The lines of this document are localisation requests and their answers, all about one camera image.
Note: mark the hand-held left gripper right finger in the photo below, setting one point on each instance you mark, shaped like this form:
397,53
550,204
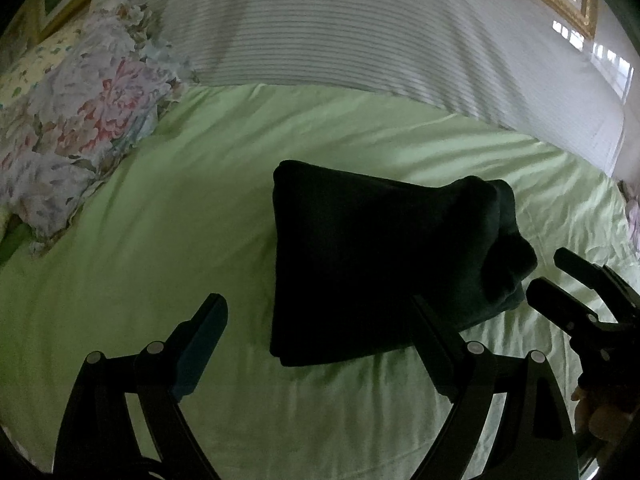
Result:
437,355

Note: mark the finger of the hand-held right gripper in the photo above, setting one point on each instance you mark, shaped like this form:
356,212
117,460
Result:
580,267
555,302

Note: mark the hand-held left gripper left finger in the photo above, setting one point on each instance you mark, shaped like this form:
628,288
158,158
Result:
200,350

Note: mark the dark pants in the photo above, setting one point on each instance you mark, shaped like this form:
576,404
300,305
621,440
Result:
370,260

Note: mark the person's right hand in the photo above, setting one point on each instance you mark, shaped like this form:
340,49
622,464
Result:
602,417

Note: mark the pink floral cloth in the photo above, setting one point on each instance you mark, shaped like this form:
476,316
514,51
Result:
632,215

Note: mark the green bed sheet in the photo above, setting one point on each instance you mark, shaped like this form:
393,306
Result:
200,200

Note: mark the floral pillow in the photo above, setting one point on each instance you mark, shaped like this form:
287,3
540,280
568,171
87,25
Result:
95,110

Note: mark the white striped blanket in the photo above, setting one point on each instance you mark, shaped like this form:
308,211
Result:
360,30

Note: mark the yellow patterned pillow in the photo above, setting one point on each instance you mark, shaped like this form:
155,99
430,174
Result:
35,65

